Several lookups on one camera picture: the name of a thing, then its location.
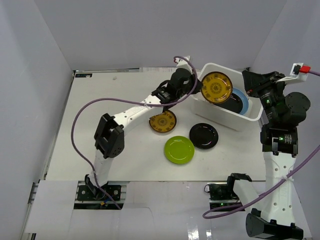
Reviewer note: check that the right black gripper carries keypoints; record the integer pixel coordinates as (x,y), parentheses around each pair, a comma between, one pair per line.
(254,83)

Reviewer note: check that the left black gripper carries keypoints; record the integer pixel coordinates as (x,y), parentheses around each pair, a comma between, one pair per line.
(194,86)

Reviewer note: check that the yellow patterned plate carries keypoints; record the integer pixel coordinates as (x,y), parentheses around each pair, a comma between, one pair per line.
(216,88)
(164,122)

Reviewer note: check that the blue plastic plate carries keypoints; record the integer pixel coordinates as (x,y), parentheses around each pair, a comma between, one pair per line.
(246,102)

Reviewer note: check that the black plate front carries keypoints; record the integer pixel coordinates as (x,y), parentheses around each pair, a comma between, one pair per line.
(233,104)

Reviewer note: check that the black plate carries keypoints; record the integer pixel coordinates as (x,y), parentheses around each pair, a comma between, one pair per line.
(233,104)
(203,136)

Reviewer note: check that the green plastic plate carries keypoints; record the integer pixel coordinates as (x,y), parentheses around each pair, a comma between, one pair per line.
(179,150)

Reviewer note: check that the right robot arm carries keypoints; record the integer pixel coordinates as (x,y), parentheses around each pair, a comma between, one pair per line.
(272,217)

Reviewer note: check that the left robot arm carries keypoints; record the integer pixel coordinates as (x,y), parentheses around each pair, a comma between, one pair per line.
(111,130)

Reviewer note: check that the white plastic bin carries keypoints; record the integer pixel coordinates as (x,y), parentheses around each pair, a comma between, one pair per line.
(209,111)

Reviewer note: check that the papers at table back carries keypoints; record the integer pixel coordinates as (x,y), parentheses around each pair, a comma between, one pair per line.
(157,69)

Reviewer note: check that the black label sticker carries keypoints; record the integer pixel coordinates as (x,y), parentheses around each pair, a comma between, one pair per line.
(83,75)

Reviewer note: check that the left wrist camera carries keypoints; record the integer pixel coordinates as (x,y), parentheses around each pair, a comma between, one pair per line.
(182,63)

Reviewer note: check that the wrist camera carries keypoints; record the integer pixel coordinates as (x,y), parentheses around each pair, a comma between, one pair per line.
(298,74)
(182,63)

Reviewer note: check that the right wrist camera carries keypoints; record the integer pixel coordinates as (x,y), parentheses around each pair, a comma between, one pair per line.
(298,74)

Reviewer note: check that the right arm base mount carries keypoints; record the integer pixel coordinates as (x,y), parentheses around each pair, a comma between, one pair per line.
(221,198)

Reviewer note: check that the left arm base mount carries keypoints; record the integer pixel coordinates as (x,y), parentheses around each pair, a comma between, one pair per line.
(86,200)

